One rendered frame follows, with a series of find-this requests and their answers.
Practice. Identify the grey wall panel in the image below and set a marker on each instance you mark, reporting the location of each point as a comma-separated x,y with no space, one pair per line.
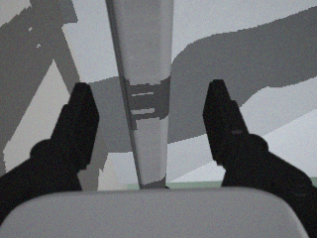
38,70

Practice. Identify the dark grey rod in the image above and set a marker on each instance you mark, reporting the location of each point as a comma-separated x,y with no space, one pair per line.
141,32

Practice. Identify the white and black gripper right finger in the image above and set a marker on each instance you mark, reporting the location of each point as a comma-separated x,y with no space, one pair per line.
249,163

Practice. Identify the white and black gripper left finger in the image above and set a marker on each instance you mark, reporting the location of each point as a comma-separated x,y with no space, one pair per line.
54,163

